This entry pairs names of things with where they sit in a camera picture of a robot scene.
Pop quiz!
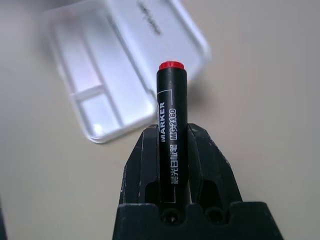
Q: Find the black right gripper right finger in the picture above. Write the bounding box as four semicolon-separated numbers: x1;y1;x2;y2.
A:
186;122;245;208

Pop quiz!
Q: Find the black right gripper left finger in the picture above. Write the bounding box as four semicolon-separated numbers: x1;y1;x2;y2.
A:
117;124;161;208

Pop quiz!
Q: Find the black marker red cap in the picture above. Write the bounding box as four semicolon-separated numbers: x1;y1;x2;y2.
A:
156;60;192;213

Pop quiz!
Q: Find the white plastic pencil case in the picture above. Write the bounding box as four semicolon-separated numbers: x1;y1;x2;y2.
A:
41;0;212;145

